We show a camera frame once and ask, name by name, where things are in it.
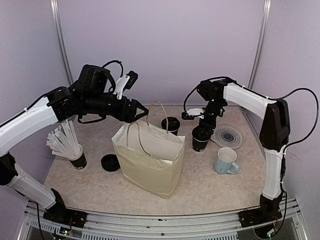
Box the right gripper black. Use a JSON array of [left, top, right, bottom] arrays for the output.
[[198, 97, 226, 139]]

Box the black plastic cup lid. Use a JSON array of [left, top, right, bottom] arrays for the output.
[[161, 116, 181, 131]]

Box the beige paper bag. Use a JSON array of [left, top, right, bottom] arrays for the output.
[[111, 100, 187, 200]]

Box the stack of black lids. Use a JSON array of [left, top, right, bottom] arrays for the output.
[[100, 154, 121, 172]]

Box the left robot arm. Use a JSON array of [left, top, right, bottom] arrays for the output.
[[0, 64, 149, 223]]

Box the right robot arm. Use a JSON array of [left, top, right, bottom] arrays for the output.
[[181, 76, 292, 222]]

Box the grey swirl silicone lid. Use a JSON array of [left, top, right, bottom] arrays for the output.
[[210, 124, 246, 150]]

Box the light blue ceramic mug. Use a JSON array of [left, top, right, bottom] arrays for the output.
[[214, 147, 240, 175]]

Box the black cup holding straws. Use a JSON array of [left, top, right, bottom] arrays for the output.
[[69, 151, 87, 170]]

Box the bundle of white straws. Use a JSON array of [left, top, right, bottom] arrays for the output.
[[46, 120, 83, 161]]

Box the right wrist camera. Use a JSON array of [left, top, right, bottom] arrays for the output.
[[181, 108, 205, 120]]

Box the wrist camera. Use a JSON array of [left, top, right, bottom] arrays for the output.
[[113, 70, 139, 100], [181, 108, 205, 120]]

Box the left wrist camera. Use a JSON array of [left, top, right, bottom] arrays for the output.
[[113, 70, 139, 100]]

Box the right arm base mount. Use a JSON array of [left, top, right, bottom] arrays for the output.
[[238, 193, 283, 228]]

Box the right aluminium corner post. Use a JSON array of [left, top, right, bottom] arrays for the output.
[[248, 0, 272, 90]]

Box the aluminium corner post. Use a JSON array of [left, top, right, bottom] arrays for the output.
[[50, 0, 74, 86], [248, 0, 272, 90]]

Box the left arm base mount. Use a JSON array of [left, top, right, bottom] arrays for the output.
[[43, 188, 88, 228]]

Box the left aluminium corner post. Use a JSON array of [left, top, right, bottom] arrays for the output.
[[50, 0, 74, 86]]

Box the aluminium front rail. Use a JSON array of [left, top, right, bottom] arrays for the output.
[[16, 199, 310, 240]]

